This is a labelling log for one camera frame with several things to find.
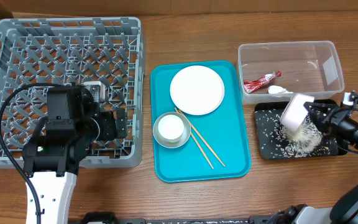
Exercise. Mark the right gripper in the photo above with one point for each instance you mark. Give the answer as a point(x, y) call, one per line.
point(317, 113)

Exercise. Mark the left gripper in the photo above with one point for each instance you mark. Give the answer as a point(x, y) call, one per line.
point(111, 132)

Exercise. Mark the grey shallow bowl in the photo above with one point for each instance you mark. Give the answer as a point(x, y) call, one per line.
point(163, 142)

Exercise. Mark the pile of rice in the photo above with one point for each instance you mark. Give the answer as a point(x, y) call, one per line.
point(303, 138)

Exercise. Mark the red snack wrapper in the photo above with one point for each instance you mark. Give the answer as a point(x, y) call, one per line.
point(252, 86)

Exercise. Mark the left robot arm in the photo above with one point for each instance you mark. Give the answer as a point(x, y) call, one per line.
point(60, 141)

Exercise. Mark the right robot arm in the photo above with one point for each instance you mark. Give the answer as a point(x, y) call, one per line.
point(342, 123)

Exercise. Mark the crumpled white tissue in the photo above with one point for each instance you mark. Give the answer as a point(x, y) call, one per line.
point(274, 89)

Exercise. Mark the black plastic tray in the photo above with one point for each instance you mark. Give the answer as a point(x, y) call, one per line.
point(269, 137)

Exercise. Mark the clear plastic bin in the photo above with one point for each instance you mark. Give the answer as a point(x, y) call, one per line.
point(307, 67)

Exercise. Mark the upper wooden chopstick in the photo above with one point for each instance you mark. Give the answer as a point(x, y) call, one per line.
point(194, 130)

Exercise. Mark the wooden chopstick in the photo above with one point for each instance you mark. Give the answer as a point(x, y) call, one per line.
point(194, 130)
point(196, 141)

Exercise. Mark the lower wooden chopstick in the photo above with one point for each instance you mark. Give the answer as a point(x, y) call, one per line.
point(196, 141)

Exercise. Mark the large white plate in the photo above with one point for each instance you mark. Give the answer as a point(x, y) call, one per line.
point(197, 90)

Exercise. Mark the teal plastic tray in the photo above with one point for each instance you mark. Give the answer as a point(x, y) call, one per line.
point(225, 131)

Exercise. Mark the grey plastic dish rack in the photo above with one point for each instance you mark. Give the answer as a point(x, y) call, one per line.
point(65, 51)

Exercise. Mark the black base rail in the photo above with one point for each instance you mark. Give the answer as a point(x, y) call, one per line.
point(255, 219)

